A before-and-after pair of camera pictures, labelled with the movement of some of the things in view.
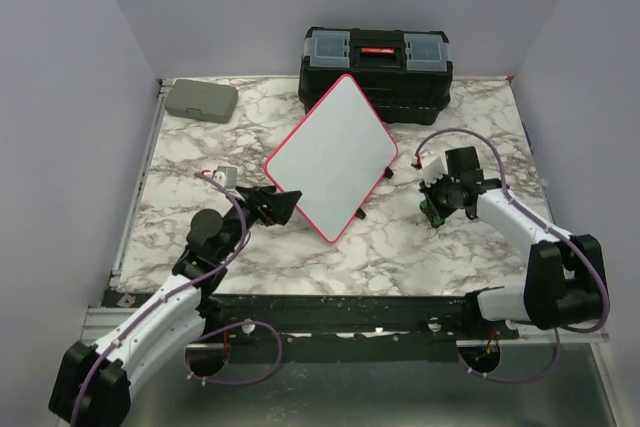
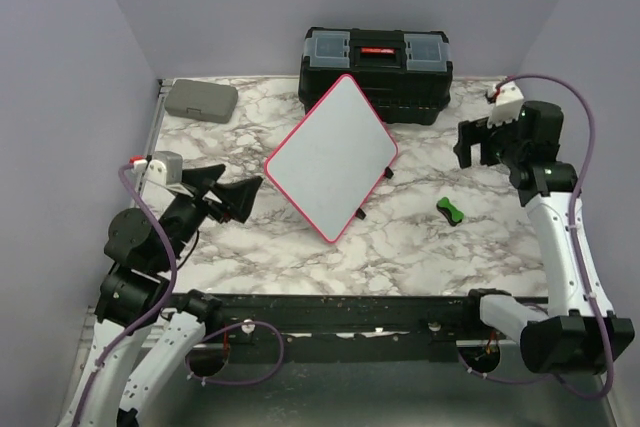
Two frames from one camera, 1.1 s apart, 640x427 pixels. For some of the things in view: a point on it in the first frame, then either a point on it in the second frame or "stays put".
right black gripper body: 443,192 -> 504,146
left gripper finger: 261,195 -> 200,180
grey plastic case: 202,100 stays put
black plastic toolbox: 407,73 stays put
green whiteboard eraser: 434,220 -> 452,214
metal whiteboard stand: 359,212 stays put
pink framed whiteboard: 336,156 stays put
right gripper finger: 427,193 -> 476,131
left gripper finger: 282,206 -> 237,198
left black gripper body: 251,212 -> 186,216
